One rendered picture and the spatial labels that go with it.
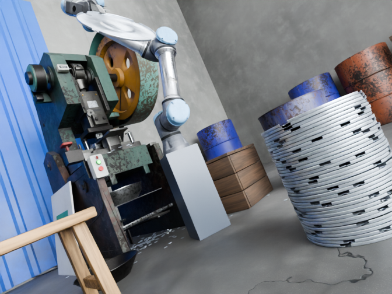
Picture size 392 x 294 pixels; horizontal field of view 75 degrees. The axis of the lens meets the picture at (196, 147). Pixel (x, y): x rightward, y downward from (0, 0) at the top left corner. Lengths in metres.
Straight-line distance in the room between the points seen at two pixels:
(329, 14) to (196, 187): 3.62
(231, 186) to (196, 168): 0.33
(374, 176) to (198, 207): 0.81
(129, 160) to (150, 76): 0.68
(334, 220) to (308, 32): 3.95
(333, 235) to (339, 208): 0.07
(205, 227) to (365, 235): 0.76
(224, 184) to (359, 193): 0.99
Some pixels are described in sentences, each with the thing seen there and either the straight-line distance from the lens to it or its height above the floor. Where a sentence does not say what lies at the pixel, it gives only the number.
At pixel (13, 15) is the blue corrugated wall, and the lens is 3.94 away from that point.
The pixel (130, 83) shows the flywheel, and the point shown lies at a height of 1.20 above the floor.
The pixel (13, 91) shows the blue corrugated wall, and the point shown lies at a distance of 3.34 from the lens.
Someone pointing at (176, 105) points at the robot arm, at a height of 0.64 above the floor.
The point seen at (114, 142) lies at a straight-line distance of 1.86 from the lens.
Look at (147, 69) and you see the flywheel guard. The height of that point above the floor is 1.18.
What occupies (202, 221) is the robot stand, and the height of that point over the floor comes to 0.08.
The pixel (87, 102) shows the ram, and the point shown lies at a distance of 2.03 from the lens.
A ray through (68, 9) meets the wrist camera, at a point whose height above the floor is 1.11.
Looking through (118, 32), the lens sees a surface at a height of 0.88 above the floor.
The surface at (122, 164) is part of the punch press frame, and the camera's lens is 1.76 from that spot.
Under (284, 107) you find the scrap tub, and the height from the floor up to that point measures 0.46.
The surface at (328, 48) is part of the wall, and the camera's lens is 4.39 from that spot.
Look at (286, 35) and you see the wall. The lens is 4.63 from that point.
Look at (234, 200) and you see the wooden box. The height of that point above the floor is 0.07.
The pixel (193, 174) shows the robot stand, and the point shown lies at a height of 0.30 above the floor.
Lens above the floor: 0.30
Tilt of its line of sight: 6 degrees up
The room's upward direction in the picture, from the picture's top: 23 degrees counter-clockwise
